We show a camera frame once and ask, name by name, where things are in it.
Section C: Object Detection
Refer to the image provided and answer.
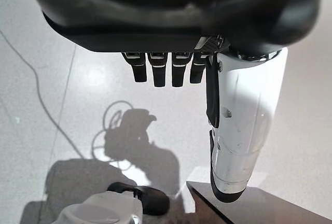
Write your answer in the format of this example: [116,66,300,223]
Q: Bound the thin grey floor cable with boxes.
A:
[0,30,88,160]

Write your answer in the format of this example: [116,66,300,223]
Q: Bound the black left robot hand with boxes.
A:
[24,0,327,204]

